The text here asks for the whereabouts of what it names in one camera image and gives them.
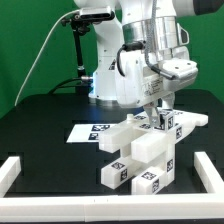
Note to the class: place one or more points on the black camera on stand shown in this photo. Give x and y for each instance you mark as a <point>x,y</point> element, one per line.
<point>93,14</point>

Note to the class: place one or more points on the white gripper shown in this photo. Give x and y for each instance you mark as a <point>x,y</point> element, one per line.
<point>140,85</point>

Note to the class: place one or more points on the white small chair part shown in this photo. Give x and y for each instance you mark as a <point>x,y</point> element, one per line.
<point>118,172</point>
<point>166,120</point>

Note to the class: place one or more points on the white chair seat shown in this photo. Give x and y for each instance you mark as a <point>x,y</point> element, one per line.
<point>146,154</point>

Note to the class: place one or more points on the white chair back frame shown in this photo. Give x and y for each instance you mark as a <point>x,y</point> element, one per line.
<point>184,124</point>

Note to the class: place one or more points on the white U-shaped fence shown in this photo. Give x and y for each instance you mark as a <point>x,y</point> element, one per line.
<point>207,205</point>

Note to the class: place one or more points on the white marker base plate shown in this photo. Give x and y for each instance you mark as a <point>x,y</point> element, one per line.
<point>83,133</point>

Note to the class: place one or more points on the black camera stand pole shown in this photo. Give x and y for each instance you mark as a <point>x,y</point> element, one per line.
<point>79,28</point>

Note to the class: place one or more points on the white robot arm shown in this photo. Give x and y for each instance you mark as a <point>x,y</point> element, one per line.
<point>153,63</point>

